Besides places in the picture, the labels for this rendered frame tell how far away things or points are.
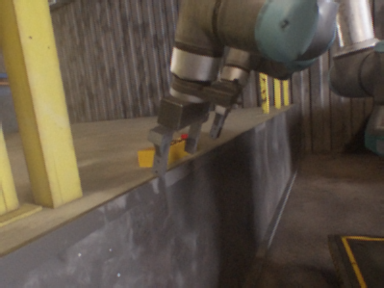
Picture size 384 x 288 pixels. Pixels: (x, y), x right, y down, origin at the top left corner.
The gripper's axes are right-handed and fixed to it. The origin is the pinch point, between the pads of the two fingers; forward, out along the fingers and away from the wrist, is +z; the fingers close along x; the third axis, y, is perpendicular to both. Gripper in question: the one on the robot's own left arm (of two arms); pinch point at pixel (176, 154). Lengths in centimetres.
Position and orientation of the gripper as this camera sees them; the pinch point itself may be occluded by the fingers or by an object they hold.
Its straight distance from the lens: 55.7
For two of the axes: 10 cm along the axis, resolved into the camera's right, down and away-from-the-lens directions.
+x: -4.6, 3.0, -8.3
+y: -8.6, -3.7, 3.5
